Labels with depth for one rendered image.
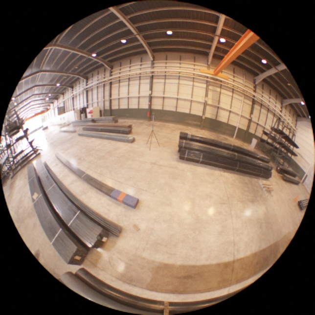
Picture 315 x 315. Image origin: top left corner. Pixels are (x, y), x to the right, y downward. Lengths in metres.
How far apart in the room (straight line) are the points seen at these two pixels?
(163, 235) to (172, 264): 0.72
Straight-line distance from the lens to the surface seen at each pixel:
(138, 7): 9.08
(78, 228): 2.26
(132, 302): 1.03
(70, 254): 2.20
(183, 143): 3.88
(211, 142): 4.46
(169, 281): 2.32
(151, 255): 2.19
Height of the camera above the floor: 2.19
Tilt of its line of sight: 32 degrees down
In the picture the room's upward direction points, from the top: 4 degrees clockwise
